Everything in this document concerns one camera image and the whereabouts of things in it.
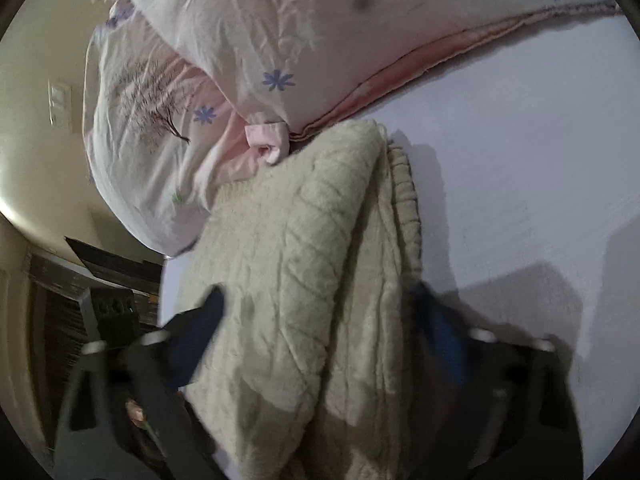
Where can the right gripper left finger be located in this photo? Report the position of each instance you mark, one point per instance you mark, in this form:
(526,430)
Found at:
(123,416)

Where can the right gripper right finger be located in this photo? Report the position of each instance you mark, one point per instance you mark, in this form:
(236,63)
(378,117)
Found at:
(512,415)

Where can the beige cable-knit sweater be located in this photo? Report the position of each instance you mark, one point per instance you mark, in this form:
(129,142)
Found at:
(307,376)

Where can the lavender bed sheet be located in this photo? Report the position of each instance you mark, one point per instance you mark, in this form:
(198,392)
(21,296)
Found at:
(525,157)

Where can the pink floral pillow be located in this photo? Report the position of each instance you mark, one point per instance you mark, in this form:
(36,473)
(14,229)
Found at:
(160,137)
(307,63)

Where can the white wall switch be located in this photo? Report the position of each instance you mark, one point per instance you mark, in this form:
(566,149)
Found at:
(59,104)

